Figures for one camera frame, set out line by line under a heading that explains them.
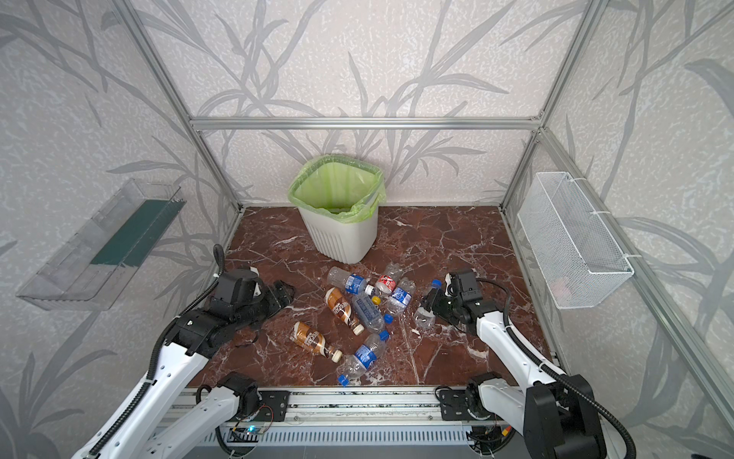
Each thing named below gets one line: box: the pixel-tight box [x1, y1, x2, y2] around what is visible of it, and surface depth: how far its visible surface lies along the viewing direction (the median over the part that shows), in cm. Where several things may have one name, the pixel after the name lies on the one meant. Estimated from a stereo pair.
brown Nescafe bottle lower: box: [289, 321, 344, 364], surface depth 82 cm
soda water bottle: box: [350, 292, 386, 334], surface depth 87 cm
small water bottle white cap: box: [326, 265, 376, 296], surface depth 93 cm
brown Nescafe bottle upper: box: [324, 286, 366, 336], surface depth 88 cm
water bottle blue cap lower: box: [337, 333, 387, 388], surface depth 80 cm
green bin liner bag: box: [287, 154, 387, 223], surface depth 95 cm
